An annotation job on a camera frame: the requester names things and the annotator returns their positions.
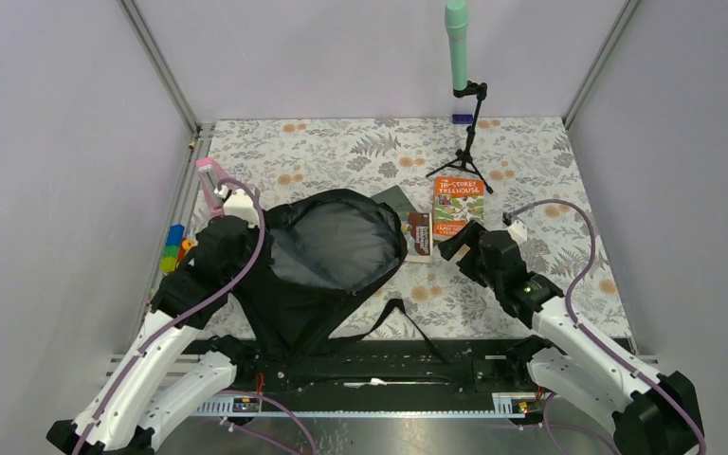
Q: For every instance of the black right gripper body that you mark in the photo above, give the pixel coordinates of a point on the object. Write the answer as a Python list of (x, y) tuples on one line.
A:
[(474, 264)]

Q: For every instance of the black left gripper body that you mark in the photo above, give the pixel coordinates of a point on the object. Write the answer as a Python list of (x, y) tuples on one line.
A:
[(252, 236)]

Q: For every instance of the orange treehouse book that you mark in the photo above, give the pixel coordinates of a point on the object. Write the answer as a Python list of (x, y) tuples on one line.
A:
[(456, 201)]

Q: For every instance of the yellow illustrated paperback book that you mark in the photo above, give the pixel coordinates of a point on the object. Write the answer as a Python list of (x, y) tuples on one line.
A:
[(417, 230)]

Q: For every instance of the black student backpack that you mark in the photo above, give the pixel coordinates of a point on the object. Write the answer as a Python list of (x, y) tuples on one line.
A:
[(323, 257)]

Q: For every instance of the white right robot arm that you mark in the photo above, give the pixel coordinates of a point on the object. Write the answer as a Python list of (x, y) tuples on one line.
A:
[(644, 411)]

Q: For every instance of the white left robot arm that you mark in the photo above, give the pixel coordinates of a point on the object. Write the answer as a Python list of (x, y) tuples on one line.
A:
[(132, 414)]

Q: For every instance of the colourful toy blocks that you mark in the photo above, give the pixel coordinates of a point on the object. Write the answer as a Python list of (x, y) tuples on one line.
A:
[(176, 246)]

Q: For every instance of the floral tablecloth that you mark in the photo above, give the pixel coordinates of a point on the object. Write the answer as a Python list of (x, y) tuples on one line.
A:
[(529, 163)]

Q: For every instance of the dark green hardcover book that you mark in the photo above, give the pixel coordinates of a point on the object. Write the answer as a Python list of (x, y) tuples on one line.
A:
[(395, 198)]

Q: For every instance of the green microphone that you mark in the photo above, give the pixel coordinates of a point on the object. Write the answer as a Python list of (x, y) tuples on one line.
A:
[(456, 23)]

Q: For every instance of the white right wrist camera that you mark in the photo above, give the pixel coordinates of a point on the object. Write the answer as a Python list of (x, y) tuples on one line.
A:
[(516, 229)]

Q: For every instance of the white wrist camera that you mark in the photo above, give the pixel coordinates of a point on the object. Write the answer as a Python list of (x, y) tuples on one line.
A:
[(516, 229), (236, 202)]

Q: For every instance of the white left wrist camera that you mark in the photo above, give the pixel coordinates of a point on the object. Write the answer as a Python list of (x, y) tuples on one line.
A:
[(236, 202)]

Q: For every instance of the blue block at wall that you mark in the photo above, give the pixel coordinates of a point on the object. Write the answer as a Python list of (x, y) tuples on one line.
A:
[(461, 118)]

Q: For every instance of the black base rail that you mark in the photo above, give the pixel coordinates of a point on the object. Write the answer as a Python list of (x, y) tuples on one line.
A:
[(389, 377)]

